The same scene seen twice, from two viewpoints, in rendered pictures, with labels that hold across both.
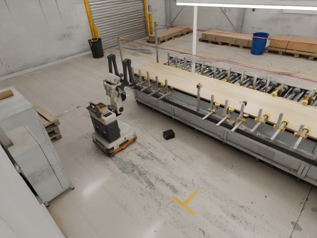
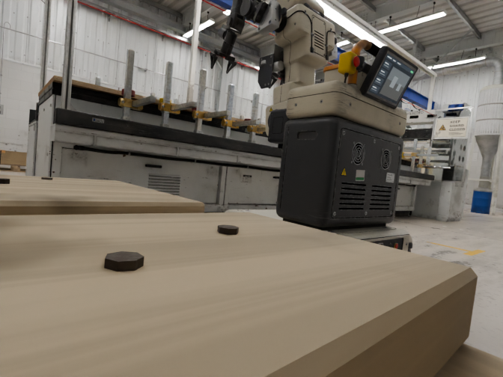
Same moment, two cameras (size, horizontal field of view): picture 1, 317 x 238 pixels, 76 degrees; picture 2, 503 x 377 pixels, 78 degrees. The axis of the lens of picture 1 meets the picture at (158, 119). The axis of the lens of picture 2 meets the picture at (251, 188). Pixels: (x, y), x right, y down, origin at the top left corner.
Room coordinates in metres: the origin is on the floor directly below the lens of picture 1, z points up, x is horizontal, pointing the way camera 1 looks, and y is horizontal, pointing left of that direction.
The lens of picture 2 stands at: (3.38, 2.34, 0.47)
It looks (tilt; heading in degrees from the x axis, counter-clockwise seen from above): 3 degrees down; 273
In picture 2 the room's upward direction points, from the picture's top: 6 degrees clockwise
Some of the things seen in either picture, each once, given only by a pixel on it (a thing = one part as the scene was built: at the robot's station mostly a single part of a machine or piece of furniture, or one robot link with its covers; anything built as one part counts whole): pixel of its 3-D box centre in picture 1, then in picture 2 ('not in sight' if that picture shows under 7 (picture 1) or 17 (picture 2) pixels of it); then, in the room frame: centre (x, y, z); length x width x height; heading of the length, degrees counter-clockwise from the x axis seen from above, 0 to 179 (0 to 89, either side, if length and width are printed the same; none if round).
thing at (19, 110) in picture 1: (29, 147); not in sight; (2.28, 1.90, 0.78); 0.90 x 0.45 x 1.55; 43
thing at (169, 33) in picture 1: (170, 32); not in sight; (11.18, -0.96, 0.23); 2.41 x 0.77 x 0.17; 135
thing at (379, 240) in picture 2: (100, 142); (383, 247); (2.91, 1.12, 0.23); 0.41 x 0.02 x 0.08; 43
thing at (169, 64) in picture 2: (140, 80); (166, 98); (4.09, 0.31, 0.89); 0.04 x 0.04 x 0.48; 43
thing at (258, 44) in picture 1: (259, 43); not in sight; (7.71, -4.00, 0.36); 0.59 x 0.57 x 0.73; 133
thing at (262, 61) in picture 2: (118, 93); (285, 73); (3.35, 0.69, 0.99); 0.28 x 0.16 x 0.22; 43
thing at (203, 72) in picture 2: (148, 81); (200, 103); (3.91, 0.14, 0.91); 0.04 x 0.04 x 0.48; 43
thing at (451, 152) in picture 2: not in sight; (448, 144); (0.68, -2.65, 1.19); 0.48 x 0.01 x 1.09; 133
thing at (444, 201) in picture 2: not in sight; (409, 161); (0.89, -3.43, 0.95); 1.65 x 0.70 x 1.90; 133
